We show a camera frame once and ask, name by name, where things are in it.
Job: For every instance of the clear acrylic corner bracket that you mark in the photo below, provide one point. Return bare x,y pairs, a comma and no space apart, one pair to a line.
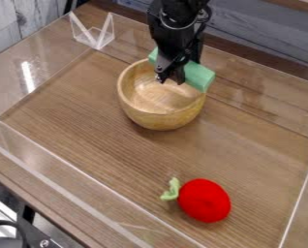
94,37

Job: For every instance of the light wooden bowl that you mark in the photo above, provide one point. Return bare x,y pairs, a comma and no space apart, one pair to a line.
158,106

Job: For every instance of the green rectangular block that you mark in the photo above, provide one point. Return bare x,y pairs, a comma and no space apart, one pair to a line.
199,76

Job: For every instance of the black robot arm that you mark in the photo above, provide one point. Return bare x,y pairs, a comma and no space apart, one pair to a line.
177,25

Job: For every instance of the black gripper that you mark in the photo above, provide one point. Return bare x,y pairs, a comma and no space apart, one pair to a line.
175,40

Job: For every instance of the red plush tomato toy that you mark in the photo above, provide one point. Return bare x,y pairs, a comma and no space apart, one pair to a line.
202,199

